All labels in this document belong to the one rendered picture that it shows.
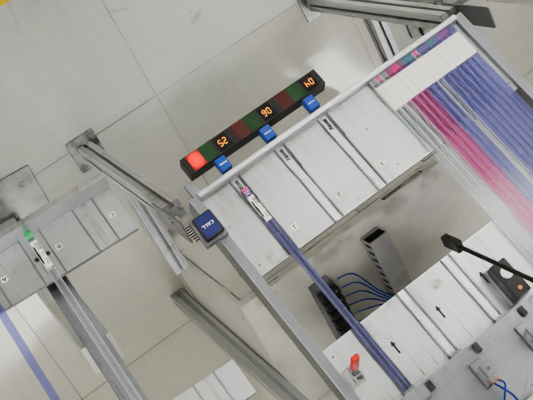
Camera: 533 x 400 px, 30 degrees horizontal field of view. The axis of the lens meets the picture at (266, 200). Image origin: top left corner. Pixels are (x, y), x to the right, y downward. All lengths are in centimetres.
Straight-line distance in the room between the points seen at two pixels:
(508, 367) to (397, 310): 23
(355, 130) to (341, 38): 87
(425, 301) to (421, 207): 46
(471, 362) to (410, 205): 58
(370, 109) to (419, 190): 34
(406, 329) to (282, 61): 111
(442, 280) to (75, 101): 110
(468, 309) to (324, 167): 39
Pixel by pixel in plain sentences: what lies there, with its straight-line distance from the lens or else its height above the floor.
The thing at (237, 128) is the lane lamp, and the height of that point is 66.
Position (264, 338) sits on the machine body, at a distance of 219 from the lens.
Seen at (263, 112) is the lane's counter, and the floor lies 66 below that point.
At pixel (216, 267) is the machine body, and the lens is 234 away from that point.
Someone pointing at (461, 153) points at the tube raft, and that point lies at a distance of 199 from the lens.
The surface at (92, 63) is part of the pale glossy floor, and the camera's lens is 256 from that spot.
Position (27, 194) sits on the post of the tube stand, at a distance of 256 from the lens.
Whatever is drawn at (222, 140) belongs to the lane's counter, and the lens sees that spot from 198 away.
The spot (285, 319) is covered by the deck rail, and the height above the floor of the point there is 92.
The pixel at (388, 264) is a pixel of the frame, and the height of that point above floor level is 66.
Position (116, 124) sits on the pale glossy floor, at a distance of 260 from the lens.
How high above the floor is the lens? 244
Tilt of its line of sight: 61 degrees down
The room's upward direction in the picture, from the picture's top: 119 degrees clockwise
